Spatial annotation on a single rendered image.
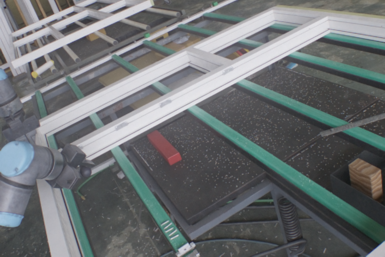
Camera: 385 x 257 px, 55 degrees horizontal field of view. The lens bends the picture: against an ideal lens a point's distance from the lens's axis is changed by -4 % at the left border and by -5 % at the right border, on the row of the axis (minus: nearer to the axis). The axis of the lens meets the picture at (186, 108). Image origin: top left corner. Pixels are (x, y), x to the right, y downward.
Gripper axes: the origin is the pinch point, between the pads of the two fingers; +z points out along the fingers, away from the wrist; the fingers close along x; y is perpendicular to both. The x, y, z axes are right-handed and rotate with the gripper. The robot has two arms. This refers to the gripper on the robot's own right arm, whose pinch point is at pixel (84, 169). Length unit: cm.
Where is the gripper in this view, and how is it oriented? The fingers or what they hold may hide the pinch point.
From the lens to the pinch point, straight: 128.2
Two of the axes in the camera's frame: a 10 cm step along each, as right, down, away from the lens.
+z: 3.1, 2.3, 9.2
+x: -5.7, 8.2, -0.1
